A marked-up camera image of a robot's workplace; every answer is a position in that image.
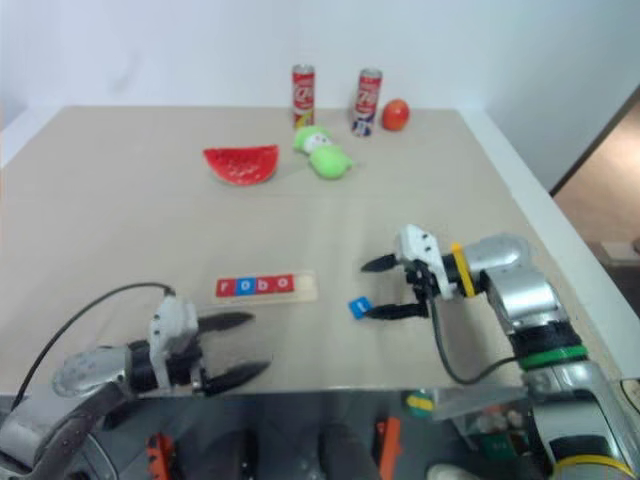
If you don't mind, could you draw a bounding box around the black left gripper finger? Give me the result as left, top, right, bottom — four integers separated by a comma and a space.
196, 312, 256, 333
203, 360, 273, 397

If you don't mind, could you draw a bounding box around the orange black tool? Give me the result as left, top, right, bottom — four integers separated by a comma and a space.
145, 433, 177, 480
375, 416, 403, 479

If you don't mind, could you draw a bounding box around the red can with blue base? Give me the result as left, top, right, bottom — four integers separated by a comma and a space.
350, 67, 384, 139

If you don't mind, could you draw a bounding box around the green cardboard box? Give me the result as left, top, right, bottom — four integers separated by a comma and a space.
481, 431, 532, 457

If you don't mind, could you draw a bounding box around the blue letter tile t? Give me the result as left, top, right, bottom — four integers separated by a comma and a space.
347, 297, 374, 320

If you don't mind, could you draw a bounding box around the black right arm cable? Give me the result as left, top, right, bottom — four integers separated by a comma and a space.
429, 298, 527, 386

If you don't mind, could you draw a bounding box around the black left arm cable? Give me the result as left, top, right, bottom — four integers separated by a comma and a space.
12, 282, 177, 412

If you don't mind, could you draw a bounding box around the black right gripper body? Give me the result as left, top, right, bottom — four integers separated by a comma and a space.
404, 261, 437, 318

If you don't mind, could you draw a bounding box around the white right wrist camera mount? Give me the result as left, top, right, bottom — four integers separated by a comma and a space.
393, 224, 459, 302

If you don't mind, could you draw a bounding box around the red can with yellow base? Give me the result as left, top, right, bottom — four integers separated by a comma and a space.
290, 63, 318, 131

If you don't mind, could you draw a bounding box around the green yellow clamp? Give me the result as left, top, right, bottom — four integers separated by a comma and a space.
405, 391, 434, 419

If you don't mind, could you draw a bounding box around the wooden letter tray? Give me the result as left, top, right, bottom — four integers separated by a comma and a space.
214, 269, 319, 305

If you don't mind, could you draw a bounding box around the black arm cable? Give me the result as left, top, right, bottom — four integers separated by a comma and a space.
429, 298, 527, 386
12, 282, 177, 412

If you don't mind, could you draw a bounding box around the red apple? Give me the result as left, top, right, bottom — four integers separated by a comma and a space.
381, 97, 412, 133

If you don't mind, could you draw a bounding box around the red watermelon slice toy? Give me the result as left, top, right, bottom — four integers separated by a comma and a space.
201, 144, 281, 188

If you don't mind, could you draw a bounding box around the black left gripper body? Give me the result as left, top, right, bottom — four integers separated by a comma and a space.
168, 336, 209, 397

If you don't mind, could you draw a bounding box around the green plush doll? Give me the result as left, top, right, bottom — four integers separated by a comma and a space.
292, 125, 362, 181

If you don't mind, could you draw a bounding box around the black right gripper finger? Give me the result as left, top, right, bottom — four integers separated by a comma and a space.
366, 301, 429, 321
360, 253, 400, 273

